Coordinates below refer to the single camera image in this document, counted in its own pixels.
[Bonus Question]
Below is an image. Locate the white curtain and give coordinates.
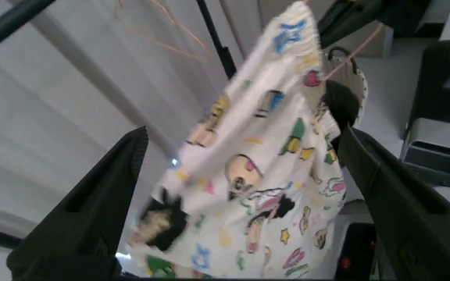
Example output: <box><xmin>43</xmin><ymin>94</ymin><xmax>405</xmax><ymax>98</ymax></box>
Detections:
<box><xmin>0</xmin><ymin>0</ymin><xmax>327</xmax><ymax>243</ymax></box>

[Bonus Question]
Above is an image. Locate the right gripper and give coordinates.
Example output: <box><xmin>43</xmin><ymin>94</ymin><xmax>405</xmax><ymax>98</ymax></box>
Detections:
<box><xmin>316</xmin><ymin>0</ymin><xmax>433</xmax><ymax>50</ymax></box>

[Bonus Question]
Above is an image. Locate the white laundry basket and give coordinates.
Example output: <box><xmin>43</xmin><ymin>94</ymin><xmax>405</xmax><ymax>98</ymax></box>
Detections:
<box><xmin>321</xmin><ymin>45</ymin><xmax>370</xmax><ymax>128</ymax></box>

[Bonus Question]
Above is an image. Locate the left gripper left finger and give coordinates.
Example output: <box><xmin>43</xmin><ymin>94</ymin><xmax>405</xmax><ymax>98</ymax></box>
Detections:
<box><xmin>6</xmin><ymin>125</ymin><xmax>150</xmax><ymax>279</ymax></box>

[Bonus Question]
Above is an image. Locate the cream printed garment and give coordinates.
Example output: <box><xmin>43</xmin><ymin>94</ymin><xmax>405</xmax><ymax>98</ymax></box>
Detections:
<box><xmin>125</xmin><ymin>0</ymin><xmax>348</xmax><ymax>280</ymax></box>

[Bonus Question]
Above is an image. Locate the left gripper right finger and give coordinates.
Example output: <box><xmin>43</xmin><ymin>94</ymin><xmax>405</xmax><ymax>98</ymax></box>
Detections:
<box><xmin>337</xmin><ymin>125</ymin><xmax>450</xmax><ymax>279</ymax></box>

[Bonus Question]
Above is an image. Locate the black clothes rack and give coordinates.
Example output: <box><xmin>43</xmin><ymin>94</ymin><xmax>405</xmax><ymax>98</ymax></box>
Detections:
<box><xmin>0</xmin><ymin>0</ymin><xmax>238</xmax><ymax>251</ymax></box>

